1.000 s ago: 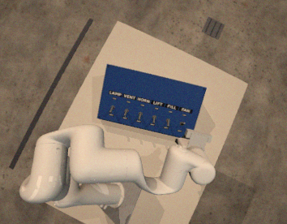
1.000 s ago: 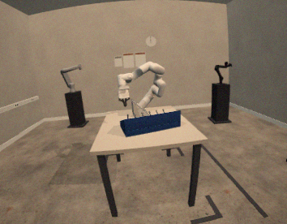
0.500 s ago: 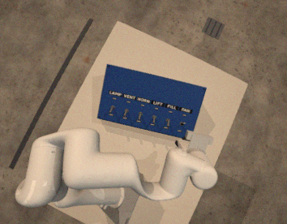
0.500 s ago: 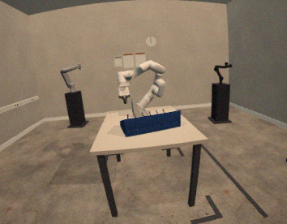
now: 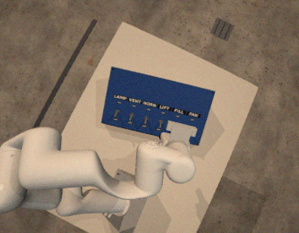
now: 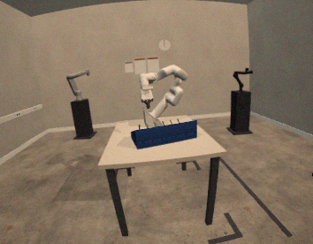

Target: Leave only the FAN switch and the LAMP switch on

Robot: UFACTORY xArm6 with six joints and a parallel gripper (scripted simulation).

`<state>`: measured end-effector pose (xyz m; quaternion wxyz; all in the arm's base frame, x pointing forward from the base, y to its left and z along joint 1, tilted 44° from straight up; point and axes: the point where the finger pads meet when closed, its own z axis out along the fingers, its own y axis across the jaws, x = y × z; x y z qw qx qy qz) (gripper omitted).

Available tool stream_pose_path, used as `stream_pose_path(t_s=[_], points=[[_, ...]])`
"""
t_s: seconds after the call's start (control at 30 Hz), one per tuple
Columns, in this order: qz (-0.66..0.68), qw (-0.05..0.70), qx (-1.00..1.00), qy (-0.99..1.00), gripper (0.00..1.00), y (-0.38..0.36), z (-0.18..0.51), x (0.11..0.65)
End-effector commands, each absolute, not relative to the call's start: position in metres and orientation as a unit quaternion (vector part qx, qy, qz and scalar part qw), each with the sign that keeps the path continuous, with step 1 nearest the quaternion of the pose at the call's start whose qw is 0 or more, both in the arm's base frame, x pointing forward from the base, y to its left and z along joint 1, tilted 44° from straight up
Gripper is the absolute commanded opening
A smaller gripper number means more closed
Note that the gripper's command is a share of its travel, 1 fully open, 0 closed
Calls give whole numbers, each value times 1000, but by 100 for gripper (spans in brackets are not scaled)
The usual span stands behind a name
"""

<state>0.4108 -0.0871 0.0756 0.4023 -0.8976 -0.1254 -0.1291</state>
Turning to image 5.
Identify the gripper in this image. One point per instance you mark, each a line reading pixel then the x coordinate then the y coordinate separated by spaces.
pixel 164 137

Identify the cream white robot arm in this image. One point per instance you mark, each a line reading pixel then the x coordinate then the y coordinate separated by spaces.
pixel 44 166

